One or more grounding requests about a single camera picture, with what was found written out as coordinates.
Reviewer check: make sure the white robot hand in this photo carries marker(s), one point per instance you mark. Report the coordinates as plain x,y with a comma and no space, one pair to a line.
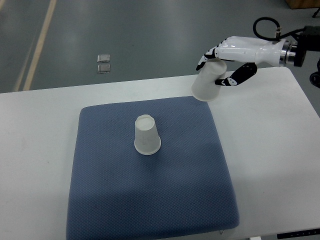
250,51

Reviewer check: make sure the white paper cup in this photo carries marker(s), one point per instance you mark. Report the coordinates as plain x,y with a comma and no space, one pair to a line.
204,88
147,140

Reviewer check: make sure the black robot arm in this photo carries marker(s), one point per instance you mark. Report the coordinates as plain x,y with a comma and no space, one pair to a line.
307,40

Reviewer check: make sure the wooden furniture corner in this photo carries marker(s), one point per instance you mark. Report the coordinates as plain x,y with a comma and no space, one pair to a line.
303,4

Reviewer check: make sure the black tripod leg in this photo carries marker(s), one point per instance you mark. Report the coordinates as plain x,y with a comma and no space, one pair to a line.
315,13

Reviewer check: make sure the upper metal floor plate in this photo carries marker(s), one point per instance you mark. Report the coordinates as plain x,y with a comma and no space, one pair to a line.
103,58

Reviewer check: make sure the metal floor plate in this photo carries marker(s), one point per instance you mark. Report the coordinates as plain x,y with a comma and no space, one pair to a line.
104,68
103,58

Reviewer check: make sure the lower metal floor plate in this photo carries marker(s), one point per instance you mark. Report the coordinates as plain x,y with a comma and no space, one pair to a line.
104,68

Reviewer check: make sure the blue fabric cushion mat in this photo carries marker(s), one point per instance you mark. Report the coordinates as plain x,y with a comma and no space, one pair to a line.
184,188

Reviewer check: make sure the black table control panel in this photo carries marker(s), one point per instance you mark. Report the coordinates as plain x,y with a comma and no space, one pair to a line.
298,234

